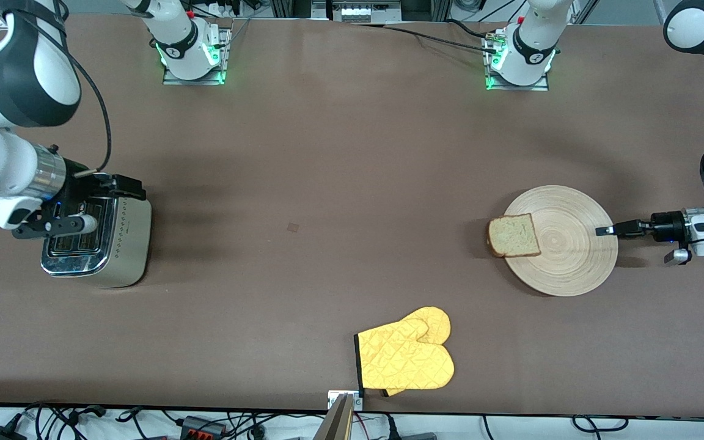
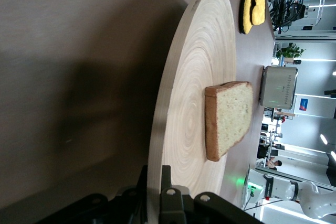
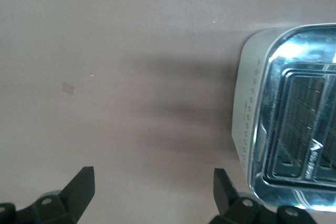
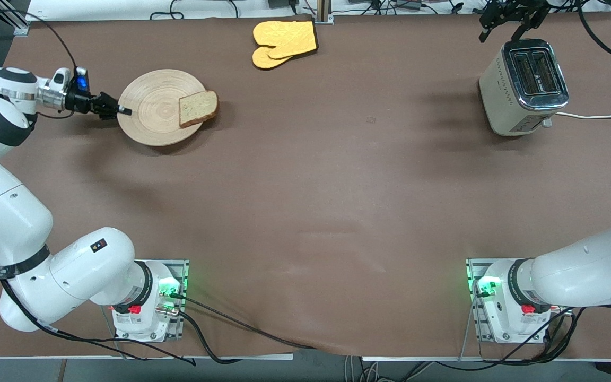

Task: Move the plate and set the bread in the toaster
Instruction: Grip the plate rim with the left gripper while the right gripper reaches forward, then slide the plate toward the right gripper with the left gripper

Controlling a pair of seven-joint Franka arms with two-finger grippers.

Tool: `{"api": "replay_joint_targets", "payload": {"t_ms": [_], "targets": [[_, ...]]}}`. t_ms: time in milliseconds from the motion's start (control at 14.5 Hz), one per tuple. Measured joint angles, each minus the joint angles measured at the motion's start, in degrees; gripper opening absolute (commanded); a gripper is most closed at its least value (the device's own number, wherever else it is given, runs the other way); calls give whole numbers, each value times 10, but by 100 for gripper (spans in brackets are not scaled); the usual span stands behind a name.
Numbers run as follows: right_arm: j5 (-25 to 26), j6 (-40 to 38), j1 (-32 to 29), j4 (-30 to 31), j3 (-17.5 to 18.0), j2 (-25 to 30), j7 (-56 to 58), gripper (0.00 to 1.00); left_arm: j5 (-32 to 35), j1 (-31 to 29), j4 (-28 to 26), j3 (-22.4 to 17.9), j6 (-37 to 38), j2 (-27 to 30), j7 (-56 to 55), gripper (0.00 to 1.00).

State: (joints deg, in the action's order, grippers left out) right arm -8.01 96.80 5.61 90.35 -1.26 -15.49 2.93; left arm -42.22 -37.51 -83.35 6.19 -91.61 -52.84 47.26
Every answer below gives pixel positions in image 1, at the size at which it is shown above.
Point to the brown bread slice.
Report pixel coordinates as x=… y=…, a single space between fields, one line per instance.
x=514 y=235

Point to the silver two-slot toaster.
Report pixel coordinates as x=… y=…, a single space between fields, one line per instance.
x=126 y=244

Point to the aluminium profile bar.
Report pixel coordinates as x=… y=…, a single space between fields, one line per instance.
x=337 y=425

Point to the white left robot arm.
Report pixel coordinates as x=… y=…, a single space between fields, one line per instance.
x=532 y=43

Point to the white terminal block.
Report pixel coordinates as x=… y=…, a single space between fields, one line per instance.
x=358 y=12

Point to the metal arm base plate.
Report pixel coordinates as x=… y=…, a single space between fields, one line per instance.
x=541 y=87
x=172 y=79

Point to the yellow quilted oven mitt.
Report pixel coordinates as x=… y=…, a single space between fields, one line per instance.
x=407 y=360

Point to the white power strip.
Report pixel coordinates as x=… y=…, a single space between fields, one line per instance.
x=227 y=9

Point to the black power adaptor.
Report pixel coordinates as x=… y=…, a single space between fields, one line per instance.
x=0 y=435

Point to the small metal mounting bracket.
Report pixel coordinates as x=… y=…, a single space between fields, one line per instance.
x=332 y=400

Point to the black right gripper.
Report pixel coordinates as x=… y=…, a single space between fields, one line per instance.
x=79 y=181

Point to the round wooden plate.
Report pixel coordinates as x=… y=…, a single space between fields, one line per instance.
x=572 y=256

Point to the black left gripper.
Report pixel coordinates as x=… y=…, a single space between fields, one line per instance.
x=667 y=224

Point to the black box orange connectors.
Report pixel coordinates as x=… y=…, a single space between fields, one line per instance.
x=196 y=423

